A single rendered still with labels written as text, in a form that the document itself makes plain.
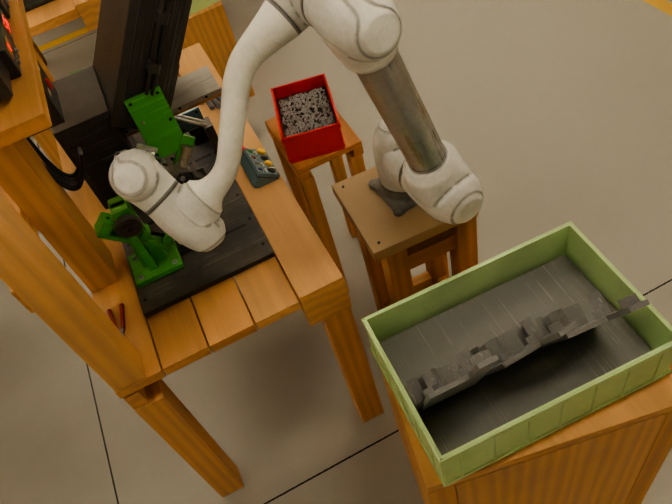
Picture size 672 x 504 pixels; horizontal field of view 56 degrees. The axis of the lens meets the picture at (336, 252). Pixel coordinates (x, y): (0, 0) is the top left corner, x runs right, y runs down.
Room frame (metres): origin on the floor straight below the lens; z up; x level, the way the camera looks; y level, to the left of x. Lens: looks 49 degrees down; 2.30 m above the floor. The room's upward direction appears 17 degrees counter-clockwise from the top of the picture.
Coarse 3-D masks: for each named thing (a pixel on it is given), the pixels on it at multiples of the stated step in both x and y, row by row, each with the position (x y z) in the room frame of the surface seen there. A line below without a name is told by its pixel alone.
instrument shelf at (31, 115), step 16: (16, 0) 1.93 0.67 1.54; (16, 16) 1.83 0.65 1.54; (16, 32) 1.73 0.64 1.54; (32, 48) 1.67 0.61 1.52; (32, 64) 1.54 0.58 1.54; (16, 80) 1.48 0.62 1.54; (32, 80) 1.46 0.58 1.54; (16, 96) 1.41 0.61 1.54; (32, 96) 1.39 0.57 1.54; (0, 112) 1.36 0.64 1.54; (16, 112) 1.34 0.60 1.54; (32, 112) 1.32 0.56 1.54; (48, 112) 1.35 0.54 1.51; (0, 128) 1.30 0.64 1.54; (16, 128) 1.29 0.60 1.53; (32, 128) 1.29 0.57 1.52; (0, 144) 1.28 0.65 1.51
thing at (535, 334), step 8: (528, 320) 0.73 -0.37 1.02; (528, 328) 0.71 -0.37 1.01; (536, 328) 0.71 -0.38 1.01; (528, 336) 0.69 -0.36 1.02; (536, 336) 0.68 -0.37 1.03; (544, 336) 0.69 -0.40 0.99; (488, 344) 0.73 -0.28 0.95; (496, 344) 0.73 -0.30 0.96; (496, 352) 0.71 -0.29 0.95; (504, 352) 0.71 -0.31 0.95
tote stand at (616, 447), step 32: (608, 416) 0.55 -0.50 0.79; (640, 416) 0.52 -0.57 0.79; (416, 448) 0.61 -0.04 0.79; (544, 448) 0.52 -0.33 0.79; (576, 448) 0.52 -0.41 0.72; (608, 448) 0.52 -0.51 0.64; (640, 448) 0.52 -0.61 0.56; (416, 480) 0.80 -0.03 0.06; (480, 480) 0.52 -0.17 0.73; (512, 480) 0.52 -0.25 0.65; (544, 480) 0.52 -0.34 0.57; (576, 480) 0.52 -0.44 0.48; (608, 480) 0.52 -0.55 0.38; (640, 480) 0.53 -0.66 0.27
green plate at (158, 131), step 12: (144, 96) 1.70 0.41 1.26; (156, 96) 1.70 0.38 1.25; (132, 108) 1.68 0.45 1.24; (144, 108) 1.69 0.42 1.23; (156, 108) 1.69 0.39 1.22; (168, 108) 1.69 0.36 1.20; (144, 120) 1.67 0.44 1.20; (156, 120) 1.68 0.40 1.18; (168, 120) 1.68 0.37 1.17; (144, 132) 1.66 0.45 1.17; (156, 132) 1.67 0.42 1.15; (168, 132) 1.67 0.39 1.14; (180, 132) 1.67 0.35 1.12; (156, 144) 1.65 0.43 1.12; (168, 144) 1.66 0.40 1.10
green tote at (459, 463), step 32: (512, 256) 0.97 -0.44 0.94; (544, 256) 0.98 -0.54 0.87; (576, 256) 0.95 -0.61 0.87; (448, 288) 0.94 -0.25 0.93; (480, 288) 0.95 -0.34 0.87; (608, 288) 0.82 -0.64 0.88; (384, 320) 0.91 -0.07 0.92; (416, 320) 0.92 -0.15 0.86; (640, 320) 0.71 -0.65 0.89; (384, 352) 0.79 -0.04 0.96; (608, 384) 0.57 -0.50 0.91; (640, 384) 0.59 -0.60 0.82; (416, 416) 0.61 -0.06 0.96; (544, 416) 0.54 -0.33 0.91; (576, 416) 0.56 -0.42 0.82; (480, 448) 0.52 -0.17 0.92; (512, 448) 0.53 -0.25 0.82; (448, 480) 0.50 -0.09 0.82
